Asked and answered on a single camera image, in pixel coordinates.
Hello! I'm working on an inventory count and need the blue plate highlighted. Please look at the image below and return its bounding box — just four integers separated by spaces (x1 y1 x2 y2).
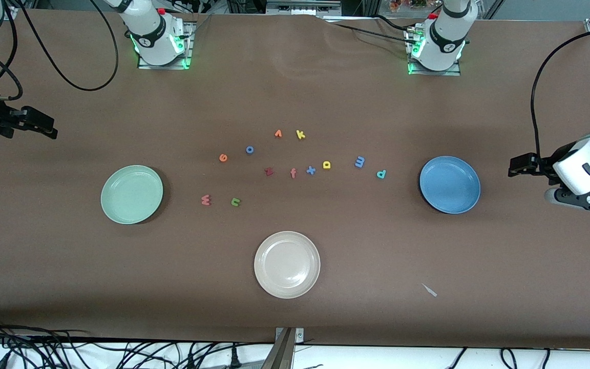
419 156 481 215

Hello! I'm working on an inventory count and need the light green plate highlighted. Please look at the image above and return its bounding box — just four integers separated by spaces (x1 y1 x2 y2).
100 165 164 225

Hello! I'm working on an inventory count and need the colorful object pile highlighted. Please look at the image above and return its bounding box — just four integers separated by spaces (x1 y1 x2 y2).
390 0 429 12

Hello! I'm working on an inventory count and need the beige plate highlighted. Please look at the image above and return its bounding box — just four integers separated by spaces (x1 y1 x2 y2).
254 231 321 299

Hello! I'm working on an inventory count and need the grey device box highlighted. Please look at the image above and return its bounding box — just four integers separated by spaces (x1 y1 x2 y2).
266 0 342 16

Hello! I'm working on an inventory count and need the aluminium profile bar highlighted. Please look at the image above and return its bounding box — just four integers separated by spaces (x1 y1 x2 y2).
261 329 297 369

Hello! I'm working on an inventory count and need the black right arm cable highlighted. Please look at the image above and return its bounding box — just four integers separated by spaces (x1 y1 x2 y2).
0 0 120 100

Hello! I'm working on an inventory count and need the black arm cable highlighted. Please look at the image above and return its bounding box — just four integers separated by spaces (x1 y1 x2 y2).
531 28 590 165
0 0 120 100

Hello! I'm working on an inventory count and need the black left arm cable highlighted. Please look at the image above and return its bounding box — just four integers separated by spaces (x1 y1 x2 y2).
531 28 590 165

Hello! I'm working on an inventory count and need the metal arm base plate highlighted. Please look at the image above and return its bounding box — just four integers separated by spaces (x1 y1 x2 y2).
408 26 462 77
137 22 194 70

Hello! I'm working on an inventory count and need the black table cable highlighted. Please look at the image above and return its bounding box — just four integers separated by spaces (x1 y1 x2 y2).
372 14 413 32
333 22 416 42

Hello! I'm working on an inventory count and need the metal table clamp bracket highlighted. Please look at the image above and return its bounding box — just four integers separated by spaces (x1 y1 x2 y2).
275 327 305 345

